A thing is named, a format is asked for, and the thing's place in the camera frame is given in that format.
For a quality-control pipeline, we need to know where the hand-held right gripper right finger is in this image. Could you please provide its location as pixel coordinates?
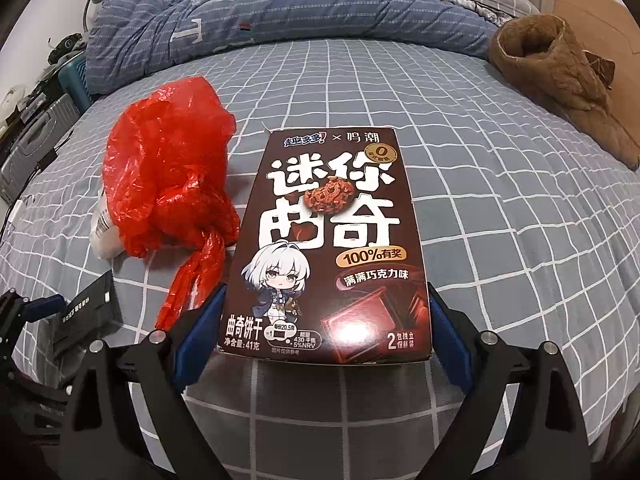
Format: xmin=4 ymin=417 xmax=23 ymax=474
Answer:
xmin=426 ymin=282 xmax=593 ymax=480

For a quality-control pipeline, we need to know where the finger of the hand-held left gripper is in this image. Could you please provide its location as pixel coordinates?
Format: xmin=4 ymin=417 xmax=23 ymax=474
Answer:
xmin=20 ymin=294 xmax=68 ymax=322

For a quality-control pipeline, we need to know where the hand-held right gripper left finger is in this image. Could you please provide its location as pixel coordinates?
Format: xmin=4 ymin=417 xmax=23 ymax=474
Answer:
xmin=59 ymin=280 xmax=228 ymax=480

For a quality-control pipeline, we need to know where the black packet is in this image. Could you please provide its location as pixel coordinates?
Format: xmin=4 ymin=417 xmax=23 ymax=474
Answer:
xmin=50 ymin=270 xmax=126 ymax=356

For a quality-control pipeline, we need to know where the brown cookie box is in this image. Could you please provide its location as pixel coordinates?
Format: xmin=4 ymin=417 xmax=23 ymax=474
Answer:
xmin=216 ymin=127 xmax=435 ymax=365

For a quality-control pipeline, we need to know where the white printed packet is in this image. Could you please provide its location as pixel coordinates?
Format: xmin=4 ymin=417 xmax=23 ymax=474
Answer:
xmin=90 ymin=185 xmax=126 ymax=261

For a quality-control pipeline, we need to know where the bed with grey checked sheet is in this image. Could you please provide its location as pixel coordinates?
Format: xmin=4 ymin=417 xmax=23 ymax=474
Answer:
xmin=0 ymin=35 xmax=640 ymax=480

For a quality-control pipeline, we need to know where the red plastic bag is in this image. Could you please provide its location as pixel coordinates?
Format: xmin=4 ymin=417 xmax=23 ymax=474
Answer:
xmin=102 ymin=76 xmax=241 ymax=331

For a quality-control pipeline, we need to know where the grey suitcase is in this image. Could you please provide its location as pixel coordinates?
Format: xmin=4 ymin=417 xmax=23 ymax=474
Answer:
xmin=0 ymin=92 xmax=81 ymax=206

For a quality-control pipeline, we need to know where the white round appliance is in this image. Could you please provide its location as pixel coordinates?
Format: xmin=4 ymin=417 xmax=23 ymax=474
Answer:
xmin=0 ymin=87 xmax=23 ymax=126

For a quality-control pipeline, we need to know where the teal plastic crate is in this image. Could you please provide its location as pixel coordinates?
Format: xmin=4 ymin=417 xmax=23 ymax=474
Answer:
xmin=57 ymin=52 xmax=93 ymax=111

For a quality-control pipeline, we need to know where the black device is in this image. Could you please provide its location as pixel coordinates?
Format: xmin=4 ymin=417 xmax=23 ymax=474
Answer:
xmin=47 ymin=32 xmax=83 ymax=56

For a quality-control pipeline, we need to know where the brown padded jacket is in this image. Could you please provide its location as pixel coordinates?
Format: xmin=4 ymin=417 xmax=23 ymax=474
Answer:
xmin=487 ymin=14 xmax=640 ymax=171

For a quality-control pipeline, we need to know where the dark brown patterned cloth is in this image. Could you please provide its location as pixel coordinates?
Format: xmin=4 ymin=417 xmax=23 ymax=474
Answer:
xmin=585 ymin=52 xmax=617 ymax=91

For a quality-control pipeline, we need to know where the plaid blue cloth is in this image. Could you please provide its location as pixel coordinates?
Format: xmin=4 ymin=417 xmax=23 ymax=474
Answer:
xmin=390 ymin=0 xmax=503 ymax=28

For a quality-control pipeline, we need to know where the blue striped quilt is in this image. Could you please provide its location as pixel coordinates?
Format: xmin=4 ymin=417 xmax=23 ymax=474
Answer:
xmin=85 ymin=0 xmax=503 ymax=96

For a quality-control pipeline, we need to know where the wooden headboard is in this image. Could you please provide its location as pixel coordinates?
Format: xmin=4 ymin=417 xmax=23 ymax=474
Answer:
xmin=552 ymin=0 xmax=640 ymax=56

